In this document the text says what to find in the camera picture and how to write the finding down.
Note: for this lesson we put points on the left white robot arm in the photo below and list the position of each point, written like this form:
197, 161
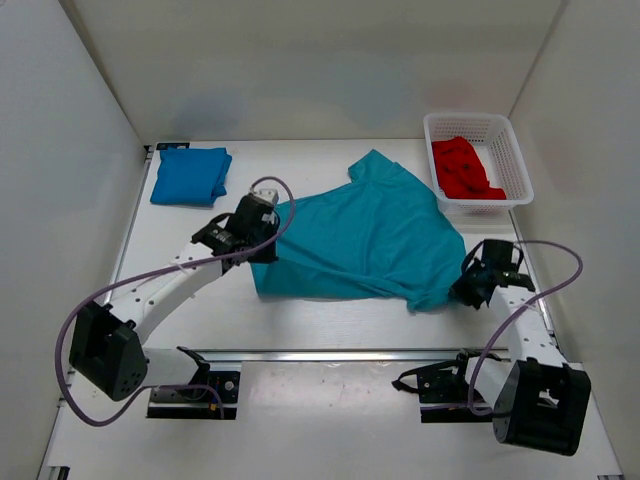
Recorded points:
108, 344

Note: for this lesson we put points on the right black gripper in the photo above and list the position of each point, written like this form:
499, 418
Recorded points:
459, 290

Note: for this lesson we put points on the dark label sticker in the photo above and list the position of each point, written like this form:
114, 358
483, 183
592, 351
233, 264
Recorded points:
163, 146

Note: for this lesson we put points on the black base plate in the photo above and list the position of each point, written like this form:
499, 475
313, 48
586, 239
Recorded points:
443, 399
200, 404

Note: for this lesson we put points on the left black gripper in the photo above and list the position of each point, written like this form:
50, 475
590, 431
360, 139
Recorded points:
266, 255

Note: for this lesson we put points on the red t shirt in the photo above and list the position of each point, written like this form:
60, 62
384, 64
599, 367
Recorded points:
460, 173

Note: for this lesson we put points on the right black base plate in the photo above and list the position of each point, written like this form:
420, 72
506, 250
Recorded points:
443, 399

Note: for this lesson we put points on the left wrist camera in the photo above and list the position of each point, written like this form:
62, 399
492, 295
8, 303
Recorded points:
256, 204

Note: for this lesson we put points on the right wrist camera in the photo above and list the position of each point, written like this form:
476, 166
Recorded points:
515, 279

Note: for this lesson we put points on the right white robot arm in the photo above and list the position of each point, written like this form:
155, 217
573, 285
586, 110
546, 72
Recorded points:
520, 381

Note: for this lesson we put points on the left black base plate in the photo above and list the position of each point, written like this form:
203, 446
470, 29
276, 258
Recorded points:
200, 404

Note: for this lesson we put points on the teal t shirt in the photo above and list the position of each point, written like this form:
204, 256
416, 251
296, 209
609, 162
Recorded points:
381, 235

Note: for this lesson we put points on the white plastic basket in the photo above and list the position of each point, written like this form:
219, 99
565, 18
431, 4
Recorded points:
492, 138

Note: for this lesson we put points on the blue t shirt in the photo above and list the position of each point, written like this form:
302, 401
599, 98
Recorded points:
191, 177

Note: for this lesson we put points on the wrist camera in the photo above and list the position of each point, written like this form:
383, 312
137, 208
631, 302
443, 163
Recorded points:
256, 204
515, 279

